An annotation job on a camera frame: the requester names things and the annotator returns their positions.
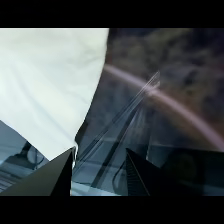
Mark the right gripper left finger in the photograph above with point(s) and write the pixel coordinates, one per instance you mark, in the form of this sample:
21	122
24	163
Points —
50	178

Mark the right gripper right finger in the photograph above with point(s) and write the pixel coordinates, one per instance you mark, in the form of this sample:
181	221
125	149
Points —
146	176

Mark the white garment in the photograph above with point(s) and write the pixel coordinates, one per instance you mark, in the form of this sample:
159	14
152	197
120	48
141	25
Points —
46	83

